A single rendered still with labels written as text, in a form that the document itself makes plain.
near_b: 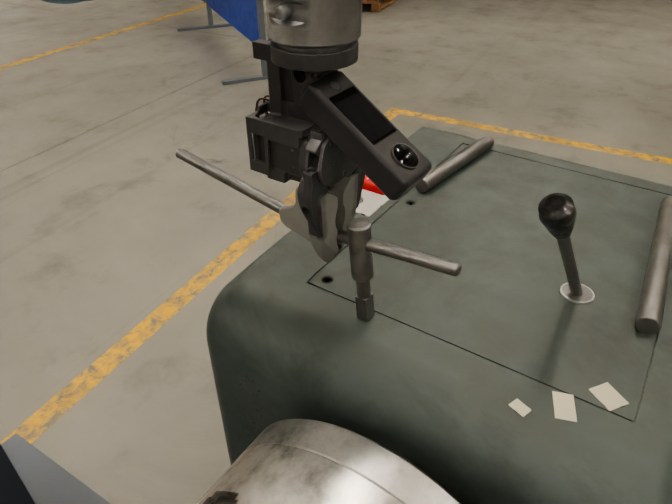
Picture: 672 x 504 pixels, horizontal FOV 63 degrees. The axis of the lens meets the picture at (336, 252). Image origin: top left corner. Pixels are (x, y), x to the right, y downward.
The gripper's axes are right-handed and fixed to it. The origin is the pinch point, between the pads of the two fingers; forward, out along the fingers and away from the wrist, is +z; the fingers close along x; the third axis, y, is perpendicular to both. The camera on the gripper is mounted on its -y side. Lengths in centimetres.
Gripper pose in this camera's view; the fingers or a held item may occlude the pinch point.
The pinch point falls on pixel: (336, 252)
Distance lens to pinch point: 54.9
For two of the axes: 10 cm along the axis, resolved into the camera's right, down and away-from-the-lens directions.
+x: -5.5, 4.9, -6.8
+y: -8.3, -3.2, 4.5
